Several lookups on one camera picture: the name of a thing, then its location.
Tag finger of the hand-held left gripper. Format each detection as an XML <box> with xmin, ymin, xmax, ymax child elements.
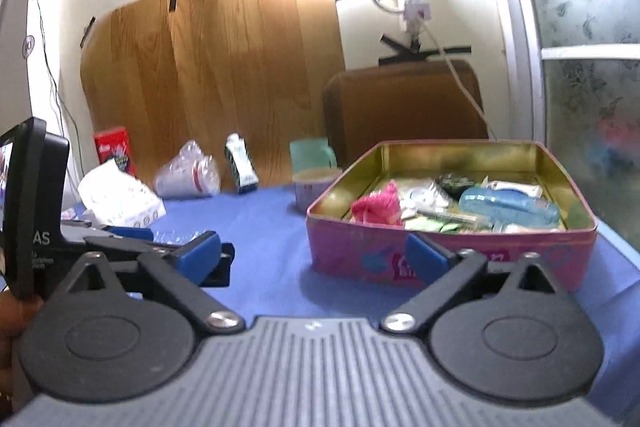
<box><xmin>102</xmin><ymin>225</ymin><xmax>156</xmax><ymax>242</ymax></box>
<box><xmin>82</xmin><ymin>236</ymin><xmax>236</xmax><ymax>289</ymax></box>

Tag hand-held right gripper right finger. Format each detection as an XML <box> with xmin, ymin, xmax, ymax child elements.
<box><xmin>380</xmin><ymin>232</ymin><xmax>571</xmax><ymax>335</ymax></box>

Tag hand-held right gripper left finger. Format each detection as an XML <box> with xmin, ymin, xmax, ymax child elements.
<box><xmin>67</xmin><ymin>232</ymin><xmax>246</xmax><ymax>337</ymax></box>

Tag zip bag with smiley cloth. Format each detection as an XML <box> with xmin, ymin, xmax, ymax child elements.
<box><xmin>400</xmin><ymin>179</ymin><xmax>451</xmax><ymax>212</ymax></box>

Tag pink fuzzy socks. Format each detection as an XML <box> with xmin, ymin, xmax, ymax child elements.
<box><xmin>351</xmin><ymin>181</ymin><xmax>405</xmax><ymax>228</ymax></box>

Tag pink tin box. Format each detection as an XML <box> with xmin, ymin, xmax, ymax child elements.
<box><xmin>306</xmin><ymin>139</ymin><xmax>598</xmax><ymax>293</ymax></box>

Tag green patterned tissue pack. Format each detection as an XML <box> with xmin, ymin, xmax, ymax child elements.
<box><xmin>435</xmin><ymin>173</ymin><xmax>476</xmax><ymax>198</ymax></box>

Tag blue plastic case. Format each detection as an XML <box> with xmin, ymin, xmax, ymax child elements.
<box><xmin>459</xmin><ymin>186</ymin><xmax>561</xmax><ymax>228</ymax></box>

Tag person's left hand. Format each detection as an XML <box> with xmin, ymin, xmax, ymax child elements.
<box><xmin>0</xmin><ymin>294</ymin><xmax>45</xmax><ymax>373</ymax></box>

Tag white tissue pack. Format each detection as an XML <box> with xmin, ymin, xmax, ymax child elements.
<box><xmin>77</xmin><ymin>159</ymin><xmax>167</xmax><ymax>228</ymax></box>

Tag blue printed tablecloth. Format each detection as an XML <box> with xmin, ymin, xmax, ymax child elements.
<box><xmin>60</xmin><ymin>184</ymin><xmax>640</xmax><ymax>427</ymax></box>

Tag clear plastic bag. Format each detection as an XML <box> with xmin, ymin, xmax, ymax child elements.
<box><xmin>154</xmin><ymin>140</ymin><xmax>221</xmax><ymax>199</ymax></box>

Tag red printed box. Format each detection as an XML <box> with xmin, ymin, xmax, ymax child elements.
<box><xmin>94</xmin><ymin>126</ymin><xmax>137</xmax><ymax>178</ymax></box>

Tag green milk carton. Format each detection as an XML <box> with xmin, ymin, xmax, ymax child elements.
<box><xmin>225</xmin><ymin>133</ymin><xmax>260</xmax><ymax>195</ymax></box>

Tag paper bowl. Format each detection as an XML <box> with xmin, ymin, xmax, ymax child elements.
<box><xmin>292</xmin><ymin>168</ymin><xmax>343</xmax><ymax>215</ymax></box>

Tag mint green mug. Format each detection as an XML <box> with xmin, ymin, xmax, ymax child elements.
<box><xmin>290</xmin><ymin>138</ymin><xmax>338</xmax><ymax>172</ymax></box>

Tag brown chair back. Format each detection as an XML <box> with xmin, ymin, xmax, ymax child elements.
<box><xmin>322</xmin><ymin>58</ymin><xmax>490</xmax><ymax>170</ymax></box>

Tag wooden board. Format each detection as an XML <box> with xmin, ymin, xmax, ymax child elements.
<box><xmin>80</xmin><ymin>0</ymin><xmax>346</xmax><ymax>192</ymax></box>

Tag black tape cross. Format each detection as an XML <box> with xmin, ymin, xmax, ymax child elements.
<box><xmin>377</xmin><ymin>34</ymin><xmax>473</xmax><ymax>68</ymax></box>

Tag frosted glass door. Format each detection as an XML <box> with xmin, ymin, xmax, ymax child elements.
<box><xmin>517</xmin><ymin>0</ymin><xmax>640</xmax><ymax>258</ymax></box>

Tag white cable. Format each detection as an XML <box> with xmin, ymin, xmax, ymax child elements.
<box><xmin>420</xmin><ymin>22</ymin><xmax>496</xmax><ymax>140</ymax></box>

